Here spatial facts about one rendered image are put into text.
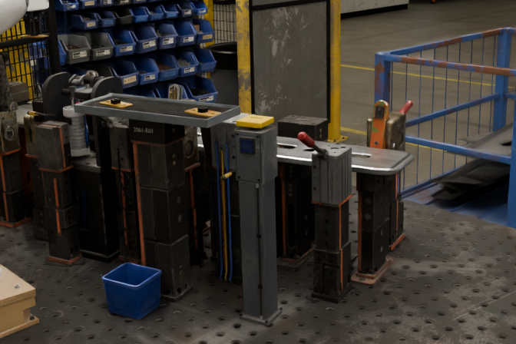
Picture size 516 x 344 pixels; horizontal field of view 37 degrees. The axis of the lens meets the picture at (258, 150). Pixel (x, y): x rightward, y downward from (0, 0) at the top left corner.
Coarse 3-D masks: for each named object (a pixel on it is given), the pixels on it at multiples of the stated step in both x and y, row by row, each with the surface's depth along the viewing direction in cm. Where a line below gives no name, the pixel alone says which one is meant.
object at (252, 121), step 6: (240, 120) 162; (246, 120) 162; (252, 120) 162; (258, 120) 162; (264, 120) 162; (270, 120) 163; (240, 126) 162; (246, 126) 161; (252, 126) 160; (258, 126) 160; (264, 126) 161
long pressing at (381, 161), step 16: (16, 112) 247; (288, 144) 202; (304, 144) 201; (320, 144) 201; (288, 160) 190; (304, 160) 188; (352, 160) 186; (368, 160) 186; (384, 160) 186; (400, 160) 185
